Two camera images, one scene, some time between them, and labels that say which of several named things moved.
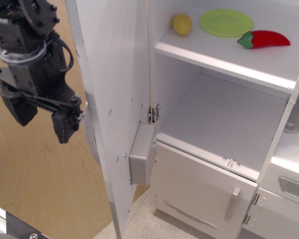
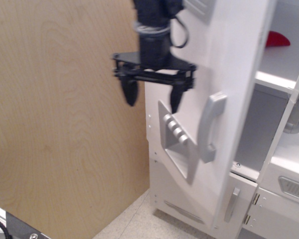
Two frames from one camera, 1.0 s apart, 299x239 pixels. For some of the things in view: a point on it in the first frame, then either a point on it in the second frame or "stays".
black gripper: [42, 80] → [154, 60]
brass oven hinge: [255, 199] stays
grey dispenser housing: [142, 159] → [178, 143]
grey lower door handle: [232, 205] stays
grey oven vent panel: [294, 188] stays
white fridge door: [112, 40] → [194, 155]
